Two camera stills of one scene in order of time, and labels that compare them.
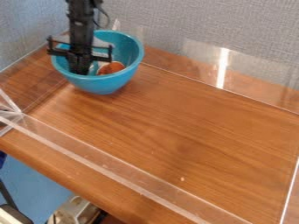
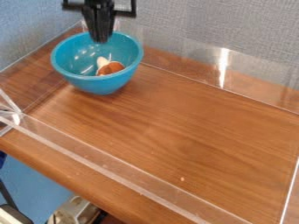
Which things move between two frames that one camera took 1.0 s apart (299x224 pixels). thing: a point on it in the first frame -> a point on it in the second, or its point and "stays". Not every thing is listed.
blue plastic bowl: (127, 51) stays
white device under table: (79, 212) stays
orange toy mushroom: (110, 67) stays
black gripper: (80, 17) -> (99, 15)
